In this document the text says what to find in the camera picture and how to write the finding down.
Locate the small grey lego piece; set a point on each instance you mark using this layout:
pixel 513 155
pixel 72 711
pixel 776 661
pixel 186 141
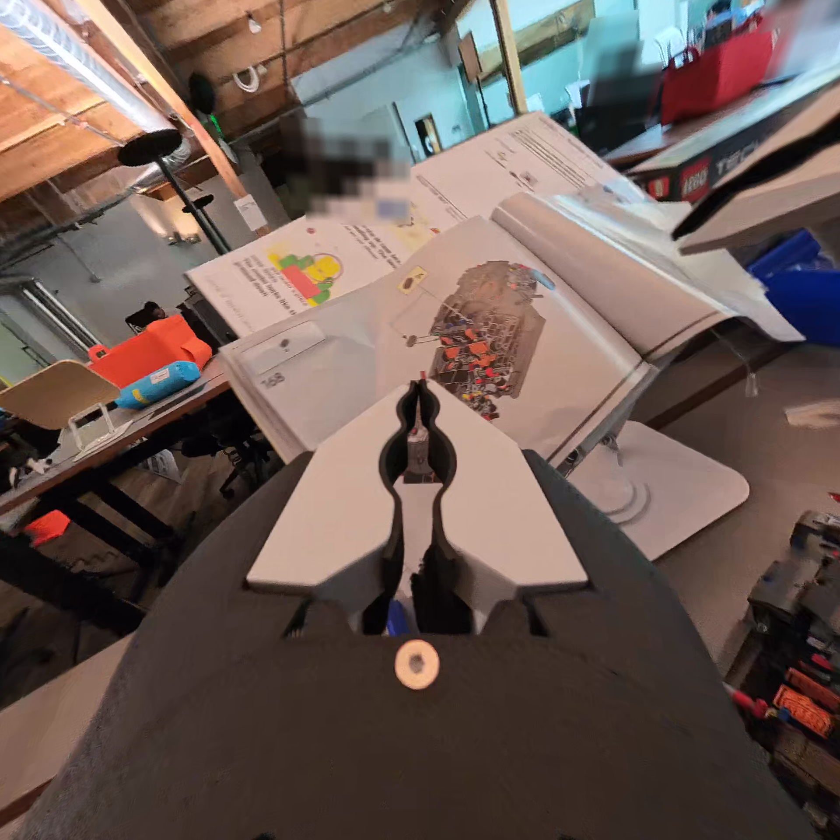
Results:
pixel 418 453

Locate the red bin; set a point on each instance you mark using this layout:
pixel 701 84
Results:
pixel 715 85

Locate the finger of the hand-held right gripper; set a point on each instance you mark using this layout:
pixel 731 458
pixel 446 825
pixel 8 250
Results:
pixel 800 124
pixel 787 203

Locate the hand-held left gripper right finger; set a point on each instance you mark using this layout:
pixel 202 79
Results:
pixel 512 518

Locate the white booklet stand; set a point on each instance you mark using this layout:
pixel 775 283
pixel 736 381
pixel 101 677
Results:
pixel 689 485

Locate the large blue plastic bin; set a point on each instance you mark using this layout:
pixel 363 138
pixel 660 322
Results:
pixel 800 302

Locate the lego set box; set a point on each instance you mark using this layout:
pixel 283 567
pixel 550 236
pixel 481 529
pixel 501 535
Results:
pixel 689 177

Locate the small black fuzzy disc pole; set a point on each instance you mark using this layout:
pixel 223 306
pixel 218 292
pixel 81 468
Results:
pixel 151 145

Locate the dark wooden table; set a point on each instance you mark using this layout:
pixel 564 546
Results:
pixel 131 426

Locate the orange bag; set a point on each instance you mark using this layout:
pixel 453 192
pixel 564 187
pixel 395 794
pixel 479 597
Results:
pixel 157 348

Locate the blue pouch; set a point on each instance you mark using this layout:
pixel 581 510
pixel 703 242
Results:
pixel 157 384

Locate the printed instruction sheet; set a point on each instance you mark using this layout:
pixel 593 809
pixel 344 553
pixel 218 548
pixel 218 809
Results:
pixel 525 151

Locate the small white stand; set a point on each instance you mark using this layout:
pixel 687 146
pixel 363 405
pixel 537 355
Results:
pixel 98 430

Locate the lego car model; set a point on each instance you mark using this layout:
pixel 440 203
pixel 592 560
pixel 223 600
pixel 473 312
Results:
pixel 800 709

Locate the lego instruction booklet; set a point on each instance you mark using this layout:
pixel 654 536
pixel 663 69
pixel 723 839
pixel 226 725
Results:
pixel 590 295

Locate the wooden chair back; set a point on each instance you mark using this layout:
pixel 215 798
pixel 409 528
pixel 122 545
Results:
pixel 52 394

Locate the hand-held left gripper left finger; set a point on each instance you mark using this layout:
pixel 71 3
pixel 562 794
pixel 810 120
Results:
pixel 328 518

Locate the silver ventilation duct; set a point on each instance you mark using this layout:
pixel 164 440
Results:
pixel 85 72

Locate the black office chair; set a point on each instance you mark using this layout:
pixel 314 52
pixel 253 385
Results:
pixel 229 433

